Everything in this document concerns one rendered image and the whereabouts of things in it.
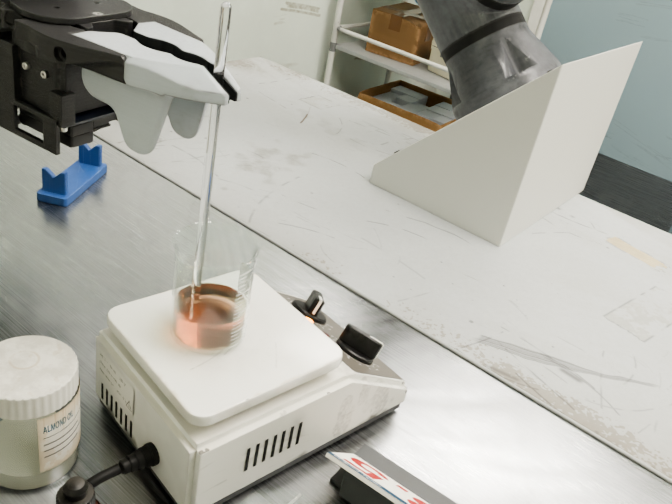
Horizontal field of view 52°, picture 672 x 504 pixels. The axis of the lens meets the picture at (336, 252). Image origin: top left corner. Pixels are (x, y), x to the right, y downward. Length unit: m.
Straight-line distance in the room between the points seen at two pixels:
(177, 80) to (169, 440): 0.21
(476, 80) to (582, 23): 2.52
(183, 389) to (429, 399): 0.24
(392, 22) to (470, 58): 1.84
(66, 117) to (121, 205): 0.35
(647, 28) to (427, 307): 2.74
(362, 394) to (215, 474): 0.12
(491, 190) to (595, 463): 0.36
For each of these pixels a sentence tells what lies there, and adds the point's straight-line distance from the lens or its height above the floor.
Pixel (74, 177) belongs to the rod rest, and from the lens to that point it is 0.83.
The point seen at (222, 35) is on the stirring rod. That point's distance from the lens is 0.39.
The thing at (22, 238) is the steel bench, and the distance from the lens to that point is 0.73.
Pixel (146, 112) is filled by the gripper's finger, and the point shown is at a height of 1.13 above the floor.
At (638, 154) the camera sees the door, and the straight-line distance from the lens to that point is 3.42.
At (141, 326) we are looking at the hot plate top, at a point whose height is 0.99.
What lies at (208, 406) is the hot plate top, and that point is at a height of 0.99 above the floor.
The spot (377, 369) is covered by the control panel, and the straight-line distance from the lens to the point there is 0.54.
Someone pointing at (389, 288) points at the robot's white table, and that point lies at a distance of 0.71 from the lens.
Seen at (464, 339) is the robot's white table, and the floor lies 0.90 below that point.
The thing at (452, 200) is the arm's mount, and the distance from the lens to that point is 0.86.
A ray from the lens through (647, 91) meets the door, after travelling 3.36.
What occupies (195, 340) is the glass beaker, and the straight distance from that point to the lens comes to 0.45.
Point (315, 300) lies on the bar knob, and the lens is 0.55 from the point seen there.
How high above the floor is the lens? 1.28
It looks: 31 degrees down
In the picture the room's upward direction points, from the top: 12 degrees clockwise
